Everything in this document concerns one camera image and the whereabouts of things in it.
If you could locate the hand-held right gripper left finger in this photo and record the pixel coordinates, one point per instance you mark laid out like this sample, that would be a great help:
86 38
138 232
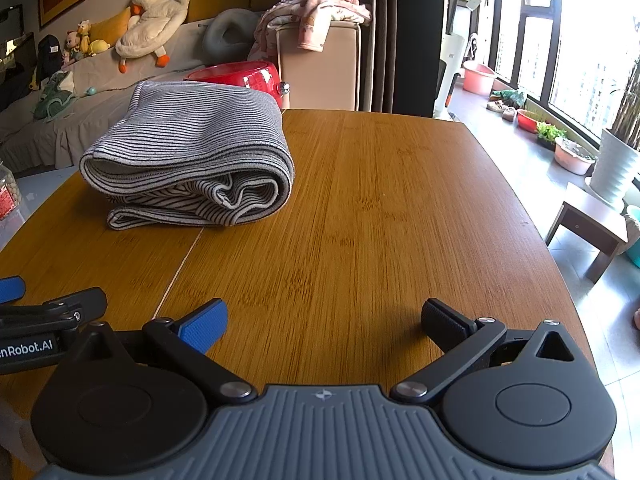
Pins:
202 330

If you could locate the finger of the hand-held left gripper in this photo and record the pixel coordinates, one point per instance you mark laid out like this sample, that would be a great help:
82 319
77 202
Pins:
60 310
10 289

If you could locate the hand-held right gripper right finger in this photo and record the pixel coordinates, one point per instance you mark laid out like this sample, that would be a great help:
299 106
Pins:
445 322

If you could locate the grey striped garment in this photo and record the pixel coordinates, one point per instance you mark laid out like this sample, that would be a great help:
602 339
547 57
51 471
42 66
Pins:
200 145

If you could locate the pink clothes pile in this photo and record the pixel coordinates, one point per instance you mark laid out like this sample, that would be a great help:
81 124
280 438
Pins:
320 10

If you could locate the glass jar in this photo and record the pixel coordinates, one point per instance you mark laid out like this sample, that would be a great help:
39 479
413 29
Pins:
7 190

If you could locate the grey side table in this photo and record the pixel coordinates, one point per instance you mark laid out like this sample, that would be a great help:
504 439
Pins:
45 180

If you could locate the small brown stool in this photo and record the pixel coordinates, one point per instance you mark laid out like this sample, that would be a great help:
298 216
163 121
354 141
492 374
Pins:
590 225

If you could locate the pink plastic bucket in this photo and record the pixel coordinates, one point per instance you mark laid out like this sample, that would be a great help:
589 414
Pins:
636 319

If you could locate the green dinosaur plush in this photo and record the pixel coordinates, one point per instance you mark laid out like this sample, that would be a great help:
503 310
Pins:
52 95

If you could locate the teal plastic basin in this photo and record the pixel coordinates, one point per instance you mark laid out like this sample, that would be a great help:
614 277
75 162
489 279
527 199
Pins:
634 240

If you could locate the pink bowl planter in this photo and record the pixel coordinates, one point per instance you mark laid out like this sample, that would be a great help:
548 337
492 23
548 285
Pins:
572 157

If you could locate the grey covered sofa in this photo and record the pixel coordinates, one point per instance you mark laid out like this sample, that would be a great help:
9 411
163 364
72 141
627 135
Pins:
90 90

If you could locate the small green plant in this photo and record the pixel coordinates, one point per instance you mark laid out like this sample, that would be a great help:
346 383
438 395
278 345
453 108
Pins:
550 132

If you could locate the small beige shoe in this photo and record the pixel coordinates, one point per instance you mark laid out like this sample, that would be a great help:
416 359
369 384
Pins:
495 105
509 114

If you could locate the red planter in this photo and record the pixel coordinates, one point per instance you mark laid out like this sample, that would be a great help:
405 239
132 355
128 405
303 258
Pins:
530 120

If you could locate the dark glass cabinet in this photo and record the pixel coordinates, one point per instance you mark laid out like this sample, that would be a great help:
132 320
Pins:
15 60

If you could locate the white plant pot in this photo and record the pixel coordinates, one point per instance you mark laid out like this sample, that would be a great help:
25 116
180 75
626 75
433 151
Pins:
612 165

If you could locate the black plush toy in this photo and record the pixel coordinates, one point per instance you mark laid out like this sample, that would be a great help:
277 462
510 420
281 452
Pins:
47 50

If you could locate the pink plastic basin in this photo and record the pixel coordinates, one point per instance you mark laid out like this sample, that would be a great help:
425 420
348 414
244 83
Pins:
479 77

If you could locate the red pot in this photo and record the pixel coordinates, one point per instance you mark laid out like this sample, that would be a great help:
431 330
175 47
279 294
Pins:
250 77

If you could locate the pink and yellow plush toys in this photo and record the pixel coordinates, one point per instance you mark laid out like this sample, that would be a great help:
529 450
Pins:
77 40

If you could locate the yellow duck plush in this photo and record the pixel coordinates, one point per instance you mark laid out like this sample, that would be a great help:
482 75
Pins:
100 46

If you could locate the white upright vacuum cleaner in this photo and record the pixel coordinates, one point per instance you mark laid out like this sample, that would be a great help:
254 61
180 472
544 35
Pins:
452 60

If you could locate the beige box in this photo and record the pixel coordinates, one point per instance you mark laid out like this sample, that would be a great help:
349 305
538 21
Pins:
325 75

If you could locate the yellow cushion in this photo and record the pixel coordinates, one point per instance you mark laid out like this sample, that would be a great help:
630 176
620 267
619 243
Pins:
110 27

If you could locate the tall bamboo plant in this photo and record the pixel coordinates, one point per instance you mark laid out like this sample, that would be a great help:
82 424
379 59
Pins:
627 100

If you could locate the dark curtain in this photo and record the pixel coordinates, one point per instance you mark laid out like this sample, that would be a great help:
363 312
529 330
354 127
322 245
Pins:
400 35

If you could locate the grey neck pillow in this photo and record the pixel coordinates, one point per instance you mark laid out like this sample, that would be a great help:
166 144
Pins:
225 35

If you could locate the white goose plush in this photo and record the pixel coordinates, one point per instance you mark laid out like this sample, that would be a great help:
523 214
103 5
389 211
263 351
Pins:
150 25

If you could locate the black window frame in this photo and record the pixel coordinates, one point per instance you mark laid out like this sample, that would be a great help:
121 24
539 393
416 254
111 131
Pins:
537 96

